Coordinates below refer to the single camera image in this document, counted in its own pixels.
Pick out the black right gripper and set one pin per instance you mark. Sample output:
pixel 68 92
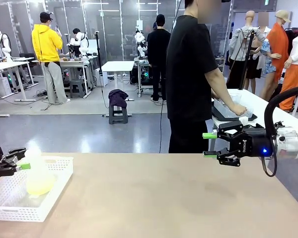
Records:
pixel 255 143

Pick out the translucent plastic conical flask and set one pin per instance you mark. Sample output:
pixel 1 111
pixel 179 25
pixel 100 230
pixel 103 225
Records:
pixel 39 178

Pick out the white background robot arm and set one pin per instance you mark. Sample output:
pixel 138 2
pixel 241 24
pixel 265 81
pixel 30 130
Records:
pixel 3 42

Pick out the person's right forearm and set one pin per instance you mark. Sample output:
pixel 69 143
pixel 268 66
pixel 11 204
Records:
pixel 222 91

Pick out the person's right hand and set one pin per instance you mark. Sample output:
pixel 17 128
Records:
pixel 239 110

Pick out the black tray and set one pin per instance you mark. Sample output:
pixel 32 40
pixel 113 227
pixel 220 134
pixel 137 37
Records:
pixel 221 117

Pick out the white perforated plastic basket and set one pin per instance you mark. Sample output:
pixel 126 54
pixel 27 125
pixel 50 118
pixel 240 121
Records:
pixel 5 198

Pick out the white side table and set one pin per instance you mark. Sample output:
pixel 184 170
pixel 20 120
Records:
pixel 263 109

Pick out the person in black T-shirt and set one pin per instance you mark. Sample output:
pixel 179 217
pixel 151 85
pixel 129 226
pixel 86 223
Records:
pixel 188 74

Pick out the white shoe rack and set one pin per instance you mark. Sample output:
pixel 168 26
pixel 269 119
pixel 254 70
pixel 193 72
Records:
pixel 221 60

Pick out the black tripod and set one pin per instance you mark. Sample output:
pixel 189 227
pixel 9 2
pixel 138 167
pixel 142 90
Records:
pixel 98 54
pixel 247 54

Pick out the grey step stool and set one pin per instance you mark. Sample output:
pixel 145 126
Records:
pixel 77 89

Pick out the mannequin white shirt orange trousers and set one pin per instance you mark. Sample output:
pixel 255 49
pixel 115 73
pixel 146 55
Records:
pixel 295 74

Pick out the white desk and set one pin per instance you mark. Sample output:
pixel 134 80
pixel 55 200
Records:
pixel 139 74
pixel 5 65

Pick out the mannequin in grey shirt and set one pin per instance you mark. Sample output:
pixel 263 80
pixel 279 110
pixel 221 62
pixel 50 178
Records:
pixel 244 42

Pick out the mannequin in orange with cap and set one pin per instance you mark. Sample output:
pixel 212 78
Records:
pixel 279 49

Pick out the cluttered white workbench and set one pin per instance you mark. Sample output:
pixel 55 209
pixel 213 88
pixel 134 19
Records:
pixel 72 63

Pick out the standing person in black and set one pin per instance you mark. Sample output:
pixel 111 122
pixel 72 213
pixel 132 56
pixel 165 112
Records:
pixel 157 49

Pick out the person in white shirt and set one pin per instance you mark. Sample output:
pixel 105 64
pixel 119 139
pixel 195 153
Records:
pixel 265 31

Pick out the dark crumpled cloth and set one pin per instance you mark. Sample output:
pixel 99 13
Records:
pixel 117 96

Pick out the person in yellow hoodie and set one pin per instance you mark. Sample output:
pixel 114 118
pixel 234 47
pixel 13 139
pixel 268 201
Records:
pixel 46 42

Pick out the white humanoid robot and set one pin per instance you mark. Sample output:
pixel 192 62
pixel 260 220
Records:
pixel 84 43
pixel 140 42

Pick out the white square table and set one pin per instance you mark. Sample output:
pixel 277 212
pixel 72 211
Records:
pixel 118 65

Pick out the seated person in black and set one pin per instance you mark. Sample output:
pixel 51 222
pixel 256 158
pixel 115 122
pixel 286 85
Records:
pixel 76 31

